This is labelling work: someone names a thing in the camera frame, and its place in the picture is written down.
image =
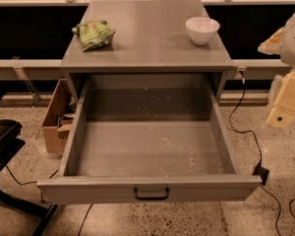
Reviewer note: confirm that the brown cardboard box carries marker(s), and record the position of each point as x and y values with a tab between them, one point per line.
58	118

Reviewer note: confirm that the open grey top drawer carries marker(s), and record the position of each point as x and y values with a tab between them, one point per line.
151	132

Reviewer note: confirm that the grey metal rail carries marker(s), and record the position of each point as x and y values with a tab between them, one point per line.
33	69

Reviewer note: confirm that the white ceramic bowl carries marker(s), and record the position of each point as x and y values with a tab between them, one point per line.
201	29

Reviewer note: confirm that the black power adapter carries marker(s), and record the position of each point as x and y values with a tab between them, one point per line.
262	172

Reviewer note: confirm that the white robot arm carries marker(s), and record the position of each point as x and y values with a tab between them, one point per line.
282	43

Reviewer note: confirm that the black drawer handle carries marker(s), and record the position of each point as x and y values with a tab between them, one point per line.
151	195

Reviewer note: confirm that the green jalapeno chip bag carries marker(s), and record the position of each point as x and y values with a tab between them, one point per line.
93	34

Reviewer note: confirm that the grey metal cabinet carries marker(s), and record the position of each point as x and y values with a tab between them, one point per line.
150	38

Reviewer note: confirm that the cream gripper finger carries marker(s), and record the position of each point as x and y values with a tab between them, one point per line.
282	112
271	46

